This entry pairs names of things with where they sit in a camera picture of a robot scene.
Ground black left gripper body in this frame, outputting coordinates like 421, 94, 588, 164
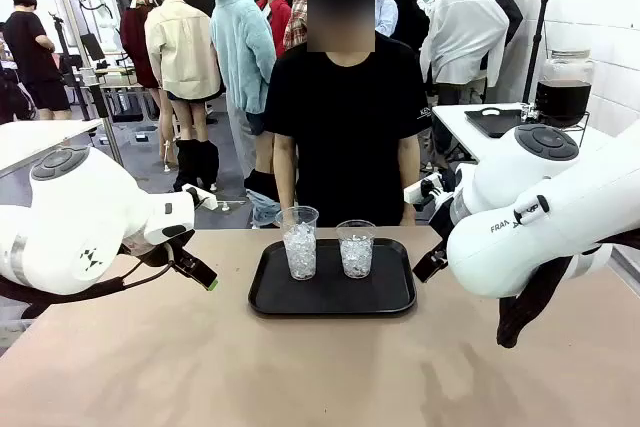
147, 241, 189, 271

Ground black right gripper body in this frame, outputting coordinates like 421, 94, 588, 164
428, 191, 455, 248

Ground short clear plastic cup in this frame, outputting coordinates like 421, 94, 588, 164
335, 219, 377, 280

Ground tall clear plastic cup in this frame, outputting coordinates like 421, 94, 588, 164
275, 205, 320, 282

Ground person's left forearm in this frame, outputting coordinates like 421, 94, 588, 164
398, 166, 421, 211

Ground person's right forearm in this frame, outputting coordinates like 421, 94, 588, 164
274, 164, 300, 201

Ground glass drink dispenser jar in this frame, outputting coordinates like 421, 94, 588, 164
534, 49, 596, 129

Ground blue jeans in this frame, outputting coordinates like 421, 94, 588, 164
246, 190, 282, 229

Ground black tall boot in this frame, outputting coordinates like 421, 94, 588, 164
173, 139, 200, 193
196, 140, 221, 192

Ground white side table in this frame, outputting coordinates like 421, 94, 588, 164
431, 102, 624, 179

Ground black serving tray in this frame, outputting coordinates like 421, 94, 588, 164
247, 238, 418, 319

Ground person in black T-shirt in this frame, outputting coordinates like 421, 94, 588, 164
263, 0, 434, 228

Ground white work table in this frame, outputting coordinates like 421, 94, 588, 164
0, 118, 105, 179

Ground mannequin in white shirt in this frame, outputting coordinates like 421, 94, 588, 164
418, 0, 511, 104

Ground black tripod stand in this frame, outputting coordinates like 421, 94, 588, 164
522, 0, 554, 104

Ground mannequin in black coat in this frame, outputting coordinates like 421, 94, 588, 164
384, 0, 431, 56

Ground mannequin in cream jacket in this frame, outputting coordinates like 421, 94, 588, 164
144, 0, 225, 168

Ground mannequin in maroon dress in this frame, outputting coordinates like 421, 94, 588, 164
119, 0, 162, 93

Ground mannequin in light blue fleece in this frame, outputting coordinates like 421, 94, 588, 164
209, 0, 279, 198

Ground mannequin in black jacket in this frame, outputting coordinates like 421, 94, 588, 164
479, 0, 525, 51

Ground bystander in black T-shirt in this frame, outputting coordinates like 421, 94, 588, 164
2, 0, 72, 121

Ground mannequin in plaid hooded shirt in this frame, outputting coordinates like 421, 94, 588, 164
283, 0, 309, 52

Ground mannequin in red jacket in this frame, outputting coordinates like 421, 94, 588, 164
257, 0, 293, 59

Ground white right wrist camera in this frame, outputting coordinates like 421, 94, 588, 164
402, 172, 445, 207

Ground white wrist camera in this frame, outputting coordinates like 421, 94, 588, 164
402, 172, 445, 207
182, 185, 220, 212

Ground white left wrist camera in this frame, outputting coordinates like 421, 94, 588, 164
182, 185, 220, 212

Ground black tray with handle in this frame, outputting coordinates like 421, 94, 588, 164
463, 107, 539, 140

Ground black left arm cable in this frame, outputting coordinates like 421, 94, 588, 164
0, 244, 176, 321

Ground black camera stand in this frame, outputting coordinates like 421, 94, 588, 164
48, 11, 110, 122

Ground black wire dispenser stand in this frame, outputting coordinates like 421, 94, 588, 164
519, 109, 592, 148

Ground grey metal frame post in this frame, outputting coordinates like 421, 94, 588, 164
47, 0, 125, 168

